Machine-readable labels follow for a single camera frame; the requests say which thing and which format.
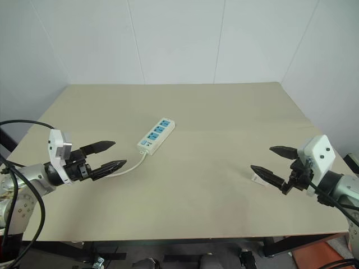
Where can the black grey box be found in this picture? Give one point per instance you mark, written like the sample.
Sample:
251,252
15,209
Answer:
352,162

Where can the white power strip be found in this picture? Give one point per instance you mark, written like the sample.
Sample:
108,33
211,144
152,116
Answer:
157,135

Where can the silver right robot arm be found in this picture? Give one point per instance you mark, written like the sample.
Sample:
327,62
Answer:
347,186

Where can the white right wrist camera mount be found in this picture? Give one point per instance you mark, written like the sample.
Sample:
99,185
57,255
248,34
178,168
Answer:
319,151

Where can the metal caster wheel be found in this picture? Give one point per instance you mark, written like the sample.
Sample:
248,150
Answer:
99,263
247,259

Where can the orange red panel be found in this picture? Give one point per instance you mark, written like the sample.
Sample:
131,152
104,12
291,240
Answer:
317,255

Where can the black slanted bar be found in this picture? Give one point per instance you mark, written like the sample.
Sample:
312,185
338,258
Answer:
7,140

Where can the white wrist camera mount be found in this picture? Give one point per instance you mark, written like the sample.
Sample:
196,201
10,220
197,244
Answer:
319,151
55,140

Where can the white plug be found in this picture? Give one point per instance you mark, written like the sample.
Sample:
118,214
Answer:
257,178

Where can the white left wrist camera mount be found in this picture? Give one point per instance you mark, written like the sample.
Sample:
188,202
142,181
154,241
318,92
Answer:
55,140

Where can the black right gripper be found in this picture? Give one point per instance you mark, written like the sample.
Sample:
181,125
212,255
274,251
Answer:
301,173

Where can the black metal table frame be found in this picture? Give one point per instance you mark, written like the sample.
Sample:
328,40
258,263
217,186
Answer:
269,246

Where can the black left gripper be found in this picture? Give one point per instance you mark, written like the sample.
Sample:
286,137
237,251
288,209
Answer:
77,171

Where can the dark rounded shape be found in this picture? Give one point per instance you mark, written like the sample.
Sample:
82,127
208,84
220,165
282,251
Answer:
144,264

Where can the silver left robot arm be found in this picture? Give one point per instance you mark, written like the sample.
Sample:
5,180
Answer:
31,173

